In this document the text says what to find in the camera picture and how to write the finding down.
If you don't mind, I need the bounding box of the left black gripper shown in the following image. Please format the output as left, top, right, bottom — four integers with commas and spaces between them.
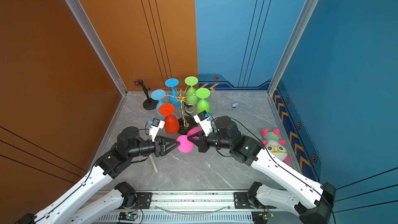
126, 135, 179, 160

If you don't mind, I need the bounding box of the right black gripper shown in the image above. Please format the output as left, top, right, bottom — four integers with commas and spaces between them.
187, 128, 234, 154

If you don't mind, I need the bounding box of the magenta wine glass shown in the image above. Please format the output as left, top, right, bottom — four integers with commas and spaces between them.
177, 127, 202, 153

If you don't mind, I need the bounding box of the green wine glass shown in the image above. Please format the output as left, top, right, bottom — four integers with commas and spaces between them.
196, 88, 211, 114
184, 76, 199, 105

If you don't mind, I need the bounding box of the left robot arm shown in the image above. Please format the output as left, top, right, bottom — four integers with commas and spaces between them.
16, 127, 180, 224

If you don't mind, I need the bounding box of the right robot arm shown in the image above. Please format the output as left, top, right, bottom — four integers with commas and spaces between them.
187, 112, 336, 224

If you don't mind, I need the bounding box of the gold wine glass rack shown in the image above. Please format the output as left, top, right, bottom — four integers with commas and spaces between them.
166, 90, 198, 135

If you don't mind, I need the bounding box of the red wine glass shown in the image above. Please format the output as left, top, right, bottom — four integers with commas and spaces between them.
159, 103, 180, 134

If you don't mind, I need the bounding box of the rear blue wine glass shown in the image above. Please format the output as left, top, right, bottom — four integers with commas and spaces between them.
165, 78, 181, 108

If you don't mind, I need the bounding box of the blue wine glass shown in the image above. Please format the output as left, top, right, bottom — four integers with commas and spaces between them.
165, 78, 181, 108
151, 89, 166, 120

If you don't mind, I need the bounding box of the front blue wine glass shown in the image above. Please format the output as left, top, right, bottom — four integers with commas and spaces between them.
151, 89, 166, 120

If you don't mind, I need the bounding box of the wooden ruler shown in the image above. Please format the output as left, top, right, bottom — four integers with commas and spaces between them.
149, 154, 158, 173

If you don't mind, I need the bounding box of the black phone stand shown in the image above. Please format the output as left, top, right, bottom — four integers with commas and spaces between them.
134, 80, 158, 111

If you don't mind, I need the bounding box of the small blue toy car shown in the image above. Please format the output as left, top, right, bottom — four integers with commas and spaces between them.
231, 102, 240, 109

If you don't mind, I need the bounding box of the plush toy pink green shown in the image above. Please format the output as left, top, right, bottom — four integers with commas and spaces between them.
261, 128, 291, 163

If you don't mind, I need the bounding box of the left circuit board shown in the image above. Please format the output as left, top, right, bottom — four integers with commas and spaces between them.
118, 212, 139, 223

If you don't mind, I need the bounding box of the circuit board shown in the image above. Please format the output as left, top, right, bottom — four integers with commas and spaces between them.
118, 212, 139, 223
251, 212, 275, 224

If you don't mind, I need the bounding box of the right circuit board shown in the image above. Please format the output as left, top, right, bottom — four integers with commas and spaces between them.
251, 212, 275, 224

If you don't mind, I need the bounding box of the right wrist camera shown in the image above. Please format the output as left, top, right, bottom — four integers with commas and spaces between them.
193, 110, 213, 137

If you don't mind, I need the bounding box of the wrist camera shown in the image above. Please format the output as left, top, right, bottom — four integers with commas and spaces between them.
148, 118, 165, 142
193, 110, 213, 137

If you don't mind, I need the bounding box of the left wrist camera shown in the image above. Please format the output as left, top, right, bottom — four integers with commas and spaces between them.
148, 118, 165, 142

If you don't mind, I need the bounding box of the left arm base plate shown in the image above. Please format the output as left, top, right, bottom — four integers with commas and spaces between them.
117, 192, 153, 211

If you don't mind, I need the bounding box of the aluminium front rail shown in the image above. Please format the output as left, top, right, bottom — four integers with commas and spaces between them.
55, 189, 330, 224

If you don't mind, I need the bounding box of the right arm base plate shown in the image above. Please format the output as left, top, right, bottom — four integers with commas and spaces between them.
233, 191, 277, 210

